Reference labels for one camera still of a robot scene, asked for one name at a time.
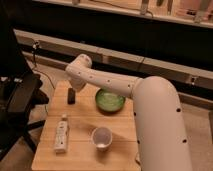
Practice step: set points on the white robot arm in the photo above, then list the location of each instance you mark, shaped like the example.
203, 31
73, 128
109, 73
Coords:
160, 128

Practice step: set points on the green bowl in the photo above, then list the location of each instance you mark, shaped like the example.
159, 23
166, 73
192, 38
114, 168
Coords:
109, 102

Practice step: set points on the wooden table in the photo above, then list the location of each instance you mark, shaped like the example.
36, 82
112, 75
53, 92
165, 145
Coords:
84, 117

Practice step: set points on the white plastic cup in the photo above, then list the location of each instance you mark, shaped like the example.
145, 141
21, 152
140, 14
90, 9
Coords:
101, 138

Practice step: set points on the black office chair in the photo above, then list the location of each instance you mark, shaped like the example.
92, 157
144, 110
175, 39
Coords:
19, 91

